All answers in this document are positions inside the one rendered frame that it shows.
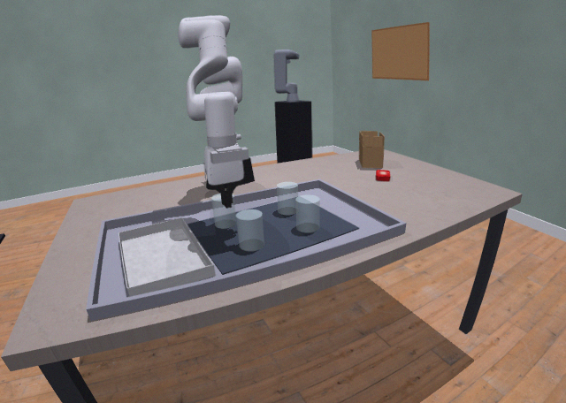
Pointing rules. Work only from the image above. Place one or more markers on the brown cardboard box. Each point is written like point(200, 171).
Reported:
point(372, 149)

